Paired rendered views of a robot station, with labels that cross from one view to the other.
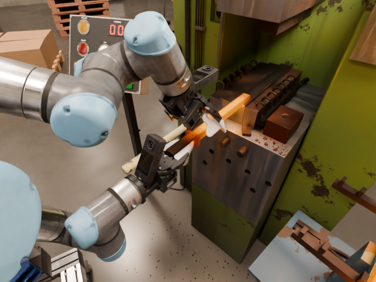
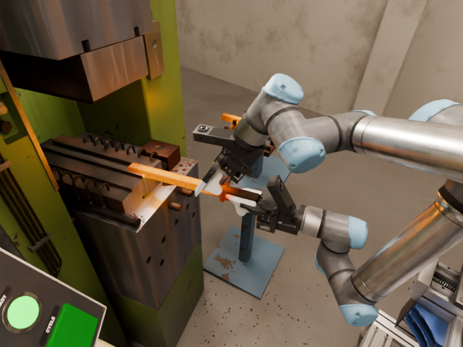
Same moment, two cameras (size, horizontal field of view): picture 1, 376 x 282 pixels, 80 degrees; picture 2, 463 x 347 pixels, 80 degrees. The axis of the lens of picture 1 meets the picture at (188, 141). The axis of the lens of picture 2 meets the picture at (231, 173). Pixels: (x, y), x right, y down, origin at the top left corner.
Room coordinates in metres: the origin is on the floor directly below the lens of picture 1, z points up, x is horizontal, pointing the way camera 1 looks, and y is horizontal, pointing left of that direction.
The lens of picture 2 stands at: (0.69, 0.53, 1.51)
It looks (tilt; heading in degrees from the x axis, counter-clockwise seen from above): 38 degrees down; 249
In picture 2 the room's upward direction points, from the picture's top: 3 degrees clockwise
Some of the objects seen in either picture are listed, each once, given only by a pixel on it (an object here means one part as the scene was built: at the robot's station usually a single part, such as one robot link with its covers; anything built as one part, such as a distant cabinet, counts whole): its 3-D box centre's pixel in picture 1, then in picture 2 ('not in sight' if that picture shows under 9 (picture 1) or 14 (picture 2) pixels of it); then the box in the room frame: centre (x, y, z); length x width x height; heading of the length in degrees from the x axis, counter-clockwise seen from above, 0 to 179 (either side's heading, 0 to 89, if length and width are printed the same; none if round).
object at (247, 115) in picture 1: (258, 88); (90, 170); (0.86, -0.30, 0.96); 0.42 x 0.20 x 0.09; 139
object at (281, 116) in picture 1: (283, 123); (160, 155); (0.63, -0.34, 0.95); 0.12 x 0.09 x 0.07; 139
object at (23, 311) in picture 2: not in sight; (23, 312); (0.90, 0.24, 1.09); 0.05 x 0.03 x 0.04; 49
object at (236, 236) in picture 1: (243, 193); (136, 277); (0.83, -0.35, 0.23); 0.56 x 0.38 x 0.47; 139
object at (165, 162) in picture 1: (152, 176); (280, 213); (0.37, 0.09, 0.98); 0.12 x 0.08 x 0.09; 139
